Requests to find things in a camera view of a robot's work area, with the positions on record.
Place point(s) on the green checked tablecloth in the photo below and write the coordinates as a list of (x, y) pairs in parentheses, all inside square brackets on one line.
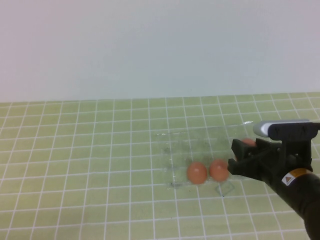
[(75, 150)]

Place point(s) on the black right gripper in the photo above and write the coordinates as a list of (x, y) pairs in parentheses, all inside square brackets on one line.
[(296, 155)]

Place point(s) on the clear plastic egg tray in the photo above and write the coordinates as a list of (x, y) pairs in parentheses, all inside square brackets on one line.
[(195, 147)]

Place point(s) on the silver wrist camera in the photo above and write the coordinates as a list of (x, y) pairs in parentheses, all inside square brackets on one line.
[(287, 130)]

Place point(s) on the small clear plastic square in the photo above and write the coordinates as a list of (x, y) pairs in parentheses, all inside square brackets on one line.
[(225, 188)]

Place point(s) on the brown egg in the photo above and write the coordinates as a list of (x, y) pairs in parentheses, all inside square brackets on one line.
[(197, 173), (248, 142), (218, 171)]

